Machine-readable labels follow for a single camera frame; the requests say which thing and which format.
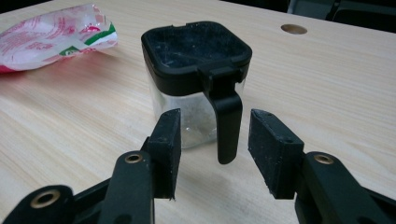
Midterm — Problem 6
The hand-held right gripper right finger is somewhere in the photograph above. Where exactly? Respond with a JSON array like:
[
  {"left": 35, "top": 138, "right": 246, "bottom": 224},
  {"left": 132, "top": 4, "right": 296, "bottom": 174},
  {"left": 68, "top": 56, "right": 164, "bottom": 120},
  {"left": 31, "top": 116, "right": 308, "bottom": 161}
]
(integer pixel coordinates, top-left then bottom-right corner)
[{"left": 247, "top": 108, "right": 305, "bottom": 201}]

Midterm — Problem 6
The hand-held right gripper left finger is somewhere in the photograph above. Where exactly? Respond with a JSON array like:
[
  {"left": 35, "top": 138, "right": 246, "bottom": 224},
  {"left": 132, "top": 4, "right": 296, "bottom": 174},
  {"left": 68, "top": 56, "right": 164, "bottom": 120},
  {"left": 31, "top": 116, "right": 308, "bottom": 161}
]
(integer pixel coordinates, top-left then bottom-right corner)
[{"left": 141, "top": 108, "right": 182, "bottom": 201}]

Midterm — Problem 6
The clear jar with black lid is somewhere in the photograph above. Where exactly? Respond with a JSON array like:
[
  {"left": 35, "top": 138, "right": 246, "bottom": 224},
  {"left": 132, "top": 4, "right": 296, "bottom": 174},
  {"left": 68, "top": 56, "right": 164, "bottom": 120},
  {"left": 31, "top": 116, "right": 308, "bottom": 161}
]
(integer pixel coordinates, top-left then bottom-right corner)
[{"left": 140, "top": 21, "right": 253, "bottom": 165}]

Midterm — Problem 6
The pink and white plastic bag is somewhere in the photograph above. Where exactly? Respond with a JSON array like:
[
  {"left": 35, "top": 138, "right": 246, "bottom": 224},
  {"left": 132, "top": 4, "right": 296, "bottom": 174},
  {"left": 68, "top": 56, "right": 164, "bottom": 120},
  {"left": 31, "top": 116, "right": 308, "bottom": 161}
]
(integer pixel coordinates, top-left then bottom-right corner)
[{"left": 0, "top": 3, "right": 119, "bottom": 75}]

